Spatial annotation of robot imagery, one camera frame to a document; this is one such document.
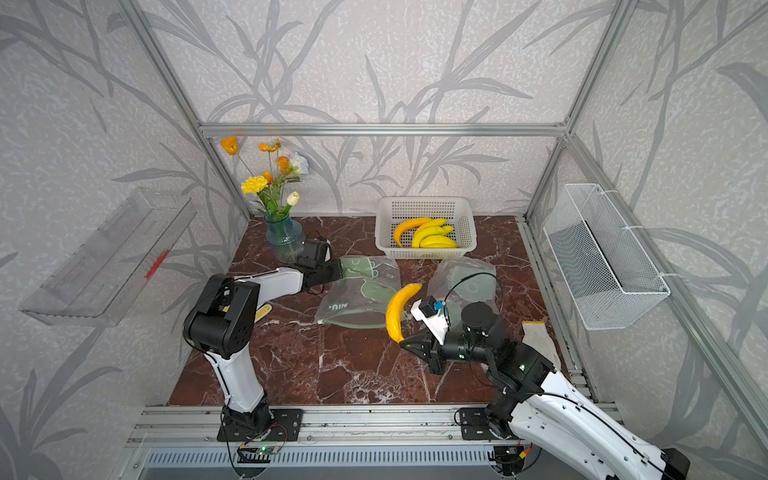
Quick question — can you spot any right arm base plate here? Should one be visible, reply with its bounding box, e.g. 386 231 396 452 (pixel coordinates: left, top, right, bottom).
454 407 512 440

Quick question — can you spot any white work glove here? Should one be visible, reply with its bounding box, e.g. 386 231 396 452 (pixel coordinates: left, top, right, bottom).
522 321 562 370

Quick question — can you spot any orange-yellow banana from bag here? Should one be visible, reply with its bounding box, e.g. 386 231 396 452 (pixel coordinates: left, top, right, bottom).
393 217 431 248

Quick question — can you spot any aluminium front rail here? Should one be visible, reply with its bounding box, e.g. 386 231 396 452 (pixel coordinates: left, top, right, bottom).
126 404 470 448

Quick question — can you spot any left circuit board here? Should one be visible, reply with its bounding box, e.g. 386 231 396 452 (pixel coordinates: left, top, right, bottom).
236 444 284 464

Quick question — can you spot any artificial flower bouquet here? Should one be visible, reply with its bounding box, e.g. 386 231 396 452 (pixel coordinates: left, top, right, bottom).
220 136 309 223

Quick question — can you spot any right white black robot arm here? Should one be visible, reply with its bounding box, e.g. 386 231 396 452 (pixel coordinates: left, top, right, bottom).
386 299 690 479

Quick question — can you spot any clear acrylic wall shelf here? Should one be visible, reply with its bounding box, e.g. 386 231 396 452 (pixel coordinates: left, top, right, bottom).
20 188 197 328

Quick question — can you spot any right circuit board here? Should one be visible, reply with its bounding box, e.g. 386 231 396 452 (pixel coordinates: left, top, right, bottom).
488 445 538 478

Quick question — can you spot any blue glass vase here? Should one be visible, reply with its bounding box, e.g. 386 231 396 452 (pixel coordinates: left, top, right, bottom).
266 216 306 264

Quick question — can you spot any zip-top bag with bananas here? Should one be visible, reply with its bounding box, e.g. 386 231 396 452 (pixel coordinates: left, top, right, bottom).
315 256 401 330

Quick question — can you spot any white plastic basket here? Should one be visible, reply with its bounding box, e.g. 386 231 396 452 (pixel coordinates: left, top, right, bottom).
375 197 477 259

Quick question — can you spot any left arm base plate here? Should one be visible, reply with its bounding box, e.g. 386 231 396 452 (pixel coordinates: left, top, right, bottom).
217 408 303 443

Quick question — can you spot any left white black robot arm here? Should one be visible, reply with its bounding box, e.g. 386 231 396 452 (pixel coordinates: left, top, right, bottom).
183 237 342 431

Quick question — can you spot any aluminium frame crossbar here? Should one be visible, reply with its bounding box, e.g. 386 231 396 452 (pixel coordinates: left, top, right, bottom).
200 123 566 137

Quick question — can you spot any yellow banana from bag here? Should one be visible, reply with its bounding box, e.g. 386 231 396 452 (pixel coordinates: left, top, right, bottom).
411 219 447 248

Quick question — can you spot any yellow work glove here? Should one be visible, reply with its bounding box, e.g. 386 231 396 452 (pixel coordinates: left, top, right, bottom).
254 303 272 322

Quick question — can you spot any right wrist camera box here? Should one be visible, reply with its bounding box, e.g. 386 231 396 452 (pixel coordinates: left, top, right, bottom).
410 296 450 346

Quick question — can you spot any white wire mesh basket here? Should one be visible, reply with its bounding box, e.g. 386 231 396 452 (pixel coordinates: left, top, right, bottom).
543 183 670 331

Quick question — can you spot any circuit board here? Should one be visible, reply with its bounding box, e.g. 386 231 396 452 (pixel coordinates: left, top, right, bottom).
488 445 538 478
236 444 284 464

